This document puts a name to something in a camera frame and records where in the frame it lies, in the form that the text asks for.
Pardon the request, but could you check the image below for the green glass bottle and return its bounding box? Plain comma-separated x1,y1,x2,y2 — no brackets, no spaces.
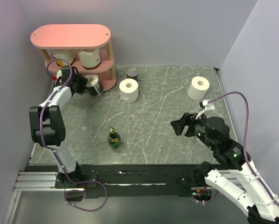
107,127,122,149

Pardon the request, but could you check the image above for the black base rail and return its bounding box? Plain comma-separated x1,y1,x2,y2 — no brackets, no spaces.
54,164,245,199

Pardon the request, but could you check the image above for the pink three-tier shelf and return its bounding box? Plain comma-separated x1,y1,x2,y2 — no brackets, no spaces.
30,24,117,91

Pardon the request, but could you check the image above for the white paper towel roll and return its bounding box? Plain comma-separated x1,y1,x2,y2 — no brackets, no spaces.
119,78,139,103

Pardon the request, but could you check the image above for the beige roll yellow label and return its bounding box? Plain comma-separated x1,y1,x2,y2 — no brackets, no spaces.
51,49,75,67

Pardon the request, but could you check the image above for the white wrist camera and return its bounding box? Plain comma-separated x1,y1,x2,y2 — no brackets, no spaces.
54,70,62,80
196,99,216,119

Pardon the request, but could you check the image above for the white roll far right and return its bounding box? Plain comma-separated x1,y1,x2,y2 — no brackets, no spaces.
188,77,210,100

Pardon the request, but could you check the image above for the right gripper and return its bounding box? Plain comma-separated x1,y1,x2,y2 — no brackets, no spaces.
169,110,216,149

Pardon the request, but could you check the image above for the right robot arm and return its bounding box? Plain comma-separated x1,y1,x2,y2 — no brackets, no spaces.
170,113,279,224

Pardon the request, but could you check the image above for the dark tin can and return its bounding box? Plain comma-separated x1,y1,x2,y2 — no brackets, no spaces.
126,68,139,81

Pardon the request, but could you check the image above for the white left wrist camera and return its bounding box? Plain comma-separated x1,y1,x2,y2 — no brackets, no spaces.
54,70,62,80

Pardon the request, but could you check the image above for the beige paper roll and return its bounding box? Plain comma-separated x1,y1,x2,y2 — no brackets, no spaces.
78,49,101,70

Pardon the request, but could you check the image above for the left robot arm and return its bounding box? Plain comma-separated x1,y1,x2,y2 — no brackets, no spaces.
29,67,87,188

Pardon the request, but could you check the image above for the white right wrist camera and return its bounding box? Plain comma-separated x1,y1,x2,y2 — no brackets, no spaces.
196,99,216,119

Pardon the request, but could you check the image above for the black label roll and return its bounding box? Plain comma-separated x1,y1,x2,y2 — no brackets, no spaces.
84,74,104,97

